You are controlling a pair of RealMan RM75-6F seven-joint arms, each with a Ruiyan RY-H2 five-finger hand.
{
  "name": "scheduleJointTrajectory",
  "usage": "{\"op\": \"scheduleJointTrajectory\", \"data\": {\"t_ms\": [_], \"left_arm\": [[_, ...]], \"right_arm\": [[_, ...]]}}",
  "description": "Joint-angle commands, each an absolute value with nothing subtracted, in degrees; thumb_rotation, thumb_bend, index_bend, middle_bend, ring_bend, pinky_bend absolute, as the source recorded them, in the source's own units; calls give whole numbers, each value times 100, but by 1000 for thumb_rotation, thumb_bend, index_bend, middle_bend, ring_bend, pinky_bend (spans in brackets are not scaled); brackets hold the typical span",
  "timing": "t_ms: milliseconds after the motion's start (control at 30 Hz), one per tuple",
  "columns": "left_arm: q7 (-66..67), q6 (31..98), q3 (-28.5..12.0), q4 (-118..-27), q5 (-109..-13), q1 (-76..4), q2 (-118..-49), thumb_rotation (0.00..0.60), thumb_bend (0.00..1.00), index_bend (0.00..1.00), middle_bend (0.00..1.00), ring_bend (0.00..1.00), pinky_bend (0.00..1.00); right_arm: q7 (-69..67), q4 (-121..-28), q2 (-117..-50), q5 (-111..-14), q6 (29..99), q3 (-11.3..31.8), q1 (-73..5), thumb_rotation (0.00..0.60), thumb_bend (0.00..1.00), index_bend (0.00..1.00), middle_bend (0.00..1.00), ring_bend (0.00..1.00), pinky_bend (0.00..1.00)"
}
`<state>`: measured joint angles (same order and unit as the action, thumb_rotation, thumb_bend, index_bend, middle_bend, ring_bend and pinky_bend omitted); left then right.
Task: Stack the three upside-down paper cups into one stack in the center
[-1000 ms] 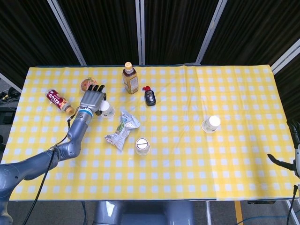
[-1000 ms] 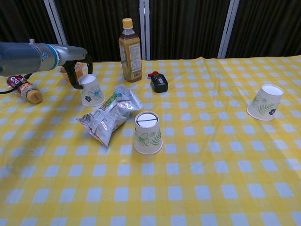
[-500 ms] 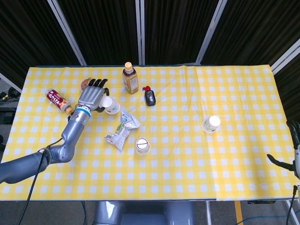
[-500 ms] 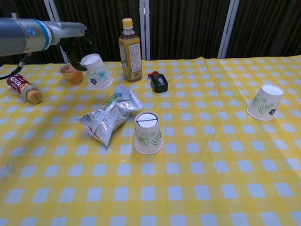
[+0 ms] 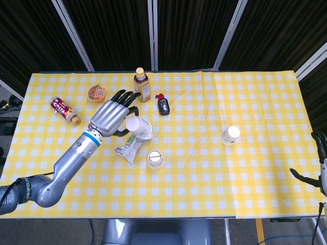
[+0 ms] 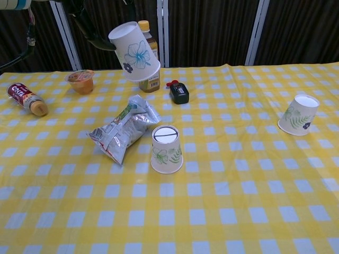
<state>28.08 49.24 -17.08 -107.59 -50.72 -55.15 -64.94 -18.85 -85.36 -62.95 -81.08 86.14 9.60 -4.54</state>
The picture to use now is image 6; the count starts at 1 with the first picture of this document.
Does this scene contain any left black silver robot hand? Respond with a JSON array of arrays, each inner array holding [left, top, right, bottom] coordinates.
[[49, 0, 116, 51]]

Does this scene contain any paper cup blue flower print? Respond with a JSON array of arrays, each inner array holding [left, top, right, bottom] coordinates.
[[108, 22, 162, 81]]

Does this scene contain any paper cup green fern print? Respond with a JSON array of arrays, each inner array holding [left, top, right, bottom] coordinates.
[[277, 94, 320, 137]]

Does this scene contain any dark ribbed partition panel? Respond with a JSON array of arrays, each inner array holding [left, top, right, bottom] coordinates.
[[0, 0, 77, 74], [168, 0, 259, 67], [255, 0, 339, 66], [59, 0, 162, 71]]

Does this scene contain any orange jelly cup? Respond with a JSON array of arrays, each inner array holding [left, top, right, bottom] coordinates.
[[65, 69, 95, 95]]

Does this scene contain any tea bottle yellow cap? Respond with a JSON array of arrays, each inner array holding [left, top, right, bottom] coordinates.
[[137, 20, 161, 93]]

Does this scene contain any red label coffee bottle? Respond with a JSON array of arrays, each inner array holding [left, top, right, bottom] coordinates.
[[6, 83, 49, 116]]

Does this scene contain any crumpled silver snack bag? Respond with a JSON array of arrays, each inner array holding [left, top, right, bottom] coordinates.
[[88, 94, 162, 165]]

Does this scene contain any small dark sauce bottle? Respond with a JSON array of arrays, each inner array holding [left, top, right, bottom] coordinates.
[[166, 79, 191, 105]]

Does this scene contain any paper cup black line base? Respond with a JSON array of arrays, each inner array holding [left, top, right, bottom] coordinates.
[[150, 125, 184, 174]]

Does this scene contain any yellow white checkered tablecloth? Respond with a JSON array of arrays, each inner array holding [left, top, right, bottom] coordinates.
[[0, 62, 339, 254]]

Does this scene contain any white partition frame post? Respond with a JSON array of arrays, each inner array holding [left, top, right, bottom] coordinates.
[[157, 0, 170, 68], [50, 0, 82, 71], [245, 0, 271, 66]]

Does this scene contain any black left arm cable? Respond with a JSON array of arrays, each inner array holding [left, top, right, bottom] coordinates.
[[0, 6, 37, 71]]

